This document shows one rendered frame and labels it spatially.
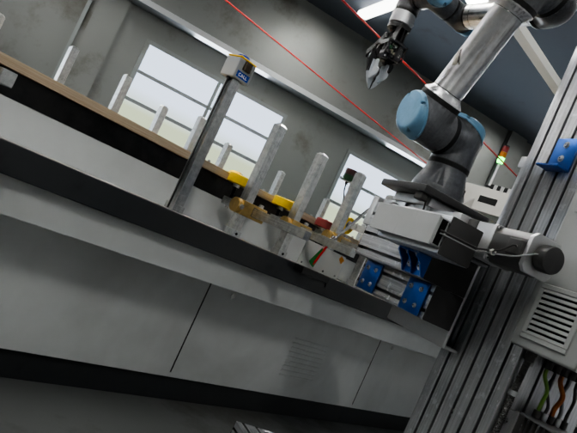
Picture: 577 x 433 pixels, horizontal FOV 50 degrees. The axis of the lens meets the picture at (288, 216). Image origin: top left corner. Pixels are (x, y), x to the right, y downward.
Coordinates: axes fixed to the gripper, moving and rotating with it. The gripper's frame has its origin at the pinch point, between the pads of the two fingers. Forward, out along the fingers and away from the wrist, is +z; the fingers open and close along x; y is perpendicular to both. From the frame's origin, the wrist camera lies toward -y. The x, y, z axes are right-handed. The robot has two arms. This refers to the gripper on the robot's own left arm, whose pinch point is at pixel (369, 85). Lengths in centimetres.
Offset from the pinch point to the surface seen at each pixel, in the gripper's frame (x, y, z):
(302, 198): 9, -33, 39
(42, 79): -86, -11, 43
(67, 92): -79, -15, 43
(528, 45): 138, -124, -109
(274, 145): -12.9, -22.8, 27.8
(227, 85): -38.1, -12.7, 19.3
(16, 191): -80, 4, 73
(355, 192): 32, -42, 27
